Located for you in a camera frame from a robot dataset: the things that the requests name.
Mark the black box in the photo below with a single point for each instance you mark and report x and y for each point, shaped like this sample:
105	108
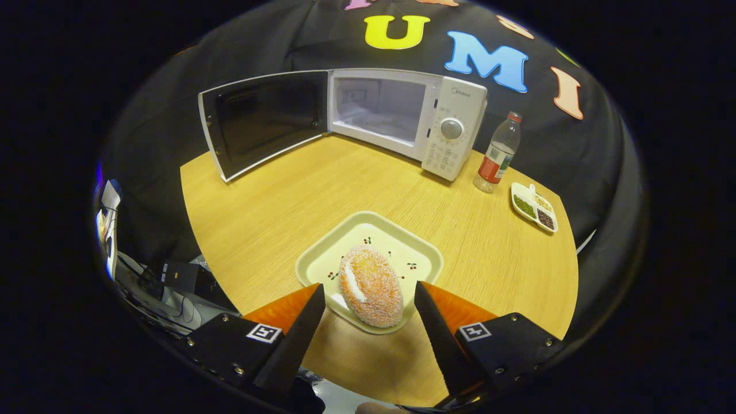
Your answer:
181	276

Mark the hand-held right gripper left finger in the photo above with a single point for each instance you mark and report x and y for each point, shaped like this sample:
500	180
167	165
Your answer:
296	345

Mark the orange sugared bread roll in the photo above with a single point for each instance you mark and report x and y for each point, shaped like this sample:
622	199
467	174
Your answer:
371	287

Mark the clear red label bottle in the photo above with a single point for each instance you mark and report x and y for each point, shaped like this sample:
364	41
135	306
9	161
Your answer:
500	152

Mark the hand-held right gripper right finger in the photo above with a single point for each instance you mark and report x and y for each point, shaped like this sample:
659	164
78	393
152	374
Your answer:
440	345

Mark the white microwave oven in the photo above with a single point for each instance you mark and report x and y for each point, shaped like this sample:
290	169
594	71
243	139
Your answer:
454	103

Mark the white divided bean dish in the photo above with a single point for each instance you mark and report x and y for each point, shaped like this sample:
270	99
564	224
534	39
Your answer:
535	207

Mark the cream cherry print tray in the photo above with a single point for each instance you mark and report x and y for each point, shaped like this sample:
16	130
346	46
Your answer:
368	230

